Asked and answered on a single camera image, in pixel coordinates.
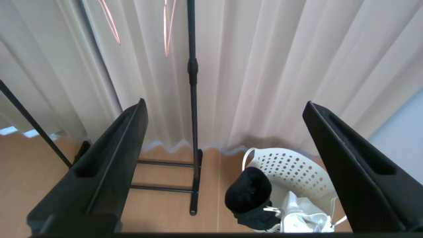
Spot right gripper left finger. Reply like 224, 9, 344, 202
26, 98, 149, 233

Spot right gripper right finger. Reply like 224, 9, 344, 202
302, 100, 423, 233

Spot black shorts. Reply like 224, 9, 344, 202
224, 166, 282, 231

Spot white laundry basket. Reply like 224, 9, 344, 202
242, 147, 348, 233

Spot black clothes rack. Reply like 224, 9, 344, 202
0, 0, 204, 216

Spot white garment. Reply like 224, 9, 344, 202
280, 190, 336, 233

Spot beige curtain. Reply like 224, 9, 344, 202
0, 0, 423, 156

